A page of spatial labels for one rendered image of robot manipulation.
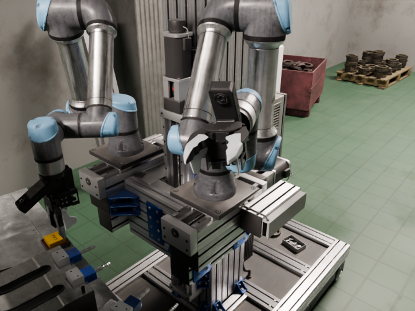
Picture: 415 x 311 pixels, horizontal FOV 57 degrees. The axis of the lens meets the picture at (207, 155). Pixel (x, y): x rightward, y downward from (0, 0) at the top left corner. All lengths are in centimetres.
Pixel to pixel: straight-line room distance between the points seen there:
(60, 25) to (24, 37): 204
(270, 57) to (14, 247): 114
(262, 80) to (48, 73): 261
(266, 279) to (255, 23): 149
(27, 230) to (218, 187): 81
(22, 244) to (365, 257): 209
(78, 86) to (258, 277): 137
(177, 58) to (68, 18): 36
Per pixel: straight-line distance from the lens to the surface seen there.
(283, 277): 222
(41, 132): 108
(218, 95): 68
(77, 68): 144
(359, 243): 292
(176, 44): 133
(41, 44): 344
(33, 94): 346
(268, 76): 110
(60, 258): 131
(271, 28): 105
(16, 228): 171
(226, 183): 125
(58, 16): 134
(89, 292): 121
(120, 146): 157
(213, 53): 101
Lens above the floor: 173
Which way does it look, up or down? 26 degrees down
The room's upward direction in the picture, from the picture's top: straight up
